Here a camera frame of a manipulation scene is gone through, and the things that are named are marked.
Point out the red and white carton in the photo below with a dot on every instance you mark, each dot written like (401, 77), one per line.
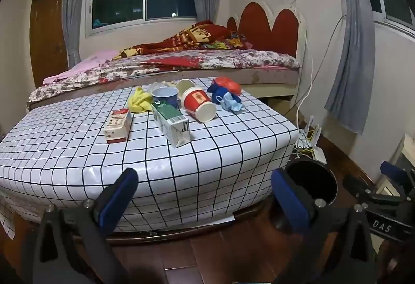
(118, 126)

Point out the black trash bin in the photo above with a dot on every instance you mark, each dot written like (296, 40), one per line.
(311, 180)

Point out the red paper cup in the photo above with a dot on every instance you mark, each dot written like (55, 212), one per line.
(194, 99)

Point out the green and white carton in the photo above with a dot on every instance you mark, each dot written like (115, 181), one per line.
(170, 121)

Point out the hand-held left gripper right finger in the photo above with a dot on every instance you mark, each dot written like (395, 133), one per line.
(290, 203)

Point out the bed with red headboard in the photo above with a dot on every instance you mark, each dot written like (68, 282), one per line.
(269, 27)

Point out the pink bed sheet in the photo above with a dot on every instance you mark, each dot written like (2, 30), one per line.
(94, 60)

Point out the white paper cup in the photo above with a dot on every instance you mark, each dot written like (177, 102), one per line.
(184, 86)

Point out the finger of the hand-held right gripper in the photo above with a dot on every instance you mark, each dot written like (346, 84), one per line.
(356, 186)
(394, 172)

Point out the white router with antennas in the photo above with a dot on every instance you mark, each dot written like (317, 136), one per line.
(308, 134)

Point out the white modem box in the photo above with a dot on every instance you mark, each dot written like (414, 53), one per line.
(320, 154)

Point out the blue knitted cloth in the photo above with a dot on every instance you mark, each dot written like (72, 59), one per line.
(215, 91)

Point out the tied grey curtain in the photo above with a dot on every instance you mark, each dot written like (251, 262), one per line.
(353, 44)

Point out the red printed blanket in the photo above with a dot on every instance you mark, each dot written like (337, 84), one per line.
(194, 35)

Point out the blue paper cup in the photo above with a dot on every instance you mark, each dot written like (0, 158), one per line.
(165, 99)

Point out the yellow cloth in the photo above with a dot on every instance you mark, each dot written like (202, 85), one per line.
(139, 100)

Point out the orange plastic bag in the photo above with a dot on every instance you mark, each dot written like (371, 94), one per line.
(230, 84)

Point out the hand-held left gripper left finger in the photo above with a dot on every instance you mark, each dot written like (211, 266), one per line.
(118, 199)

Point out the brown wooden door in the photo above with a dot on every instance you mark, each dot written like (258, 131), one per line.
(45, 37)

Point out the bed with floral bedding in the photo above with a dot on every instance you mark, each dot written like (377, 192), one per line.
(227, 60)

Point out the blue face mask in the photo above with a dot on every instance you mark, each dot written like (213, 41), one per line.
(231, 102)

